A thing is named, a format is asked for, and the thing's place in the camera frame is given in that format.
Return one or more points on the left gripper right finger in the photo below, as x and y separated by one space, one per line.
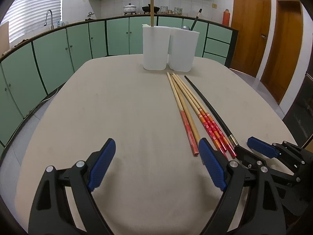
263 212

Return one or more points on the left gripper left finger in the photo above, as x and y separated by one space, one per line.
50 211

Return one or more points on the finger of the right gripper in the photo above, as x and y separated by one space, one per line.
262 147
250 160

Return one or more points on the black chopstick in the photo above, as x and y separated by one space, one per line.
214 113
196 19

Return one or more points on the red orange patterned chopstick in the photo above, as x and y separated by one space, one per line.
197 110

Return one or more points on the bamboo chopstick red end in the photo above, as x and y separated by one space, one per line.
193 144

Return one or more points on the plain bamboo chopstick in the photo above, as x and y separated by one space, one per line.
187 112
152 13

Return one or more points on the metal spoon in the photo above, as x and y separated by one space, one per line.
185 27

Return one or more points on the wooden door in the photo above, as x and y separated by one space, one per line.
285 48
252 20

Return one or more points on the orange thermos bottle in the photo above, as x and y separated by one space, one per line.
226 17

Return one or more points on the white double utensil holder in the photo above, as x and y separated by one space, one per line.
167 46

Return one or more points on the green lower cabinets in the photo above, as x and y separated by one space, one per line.
37 67

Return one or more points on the black wok with lid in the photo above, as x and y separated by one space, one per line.
147 9

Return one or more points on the white enamel pot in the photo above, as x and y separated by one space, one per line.
129 9

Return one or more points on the window blind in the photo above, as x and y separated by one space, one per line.
25 16

